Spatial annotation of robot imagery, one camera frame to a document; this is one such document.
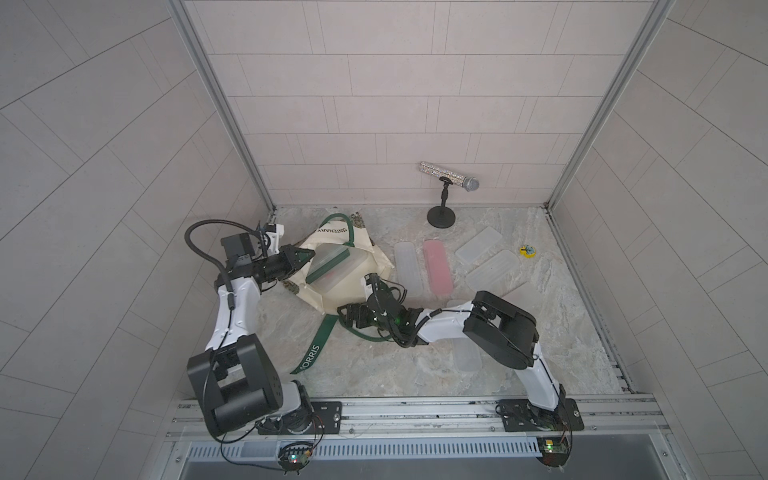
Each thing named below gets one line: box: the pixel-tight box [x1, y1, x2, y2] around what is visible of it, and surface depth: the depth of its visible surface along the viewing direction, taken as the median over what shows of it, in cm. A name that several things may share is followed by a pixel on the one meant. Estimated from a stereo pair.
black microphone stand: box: [427, 176, 456, 229], surface depth 114 cm
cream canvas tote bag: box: [289, 213, 395, 374], surface depth 85 cm
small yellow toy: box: [519, 245, 536, 258], surface depth 104 cm
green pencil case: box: [305, 243, 365, 293], surface depth 96 cm
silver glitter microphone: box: [419, 161, 480, 191], surface depth 98 cm
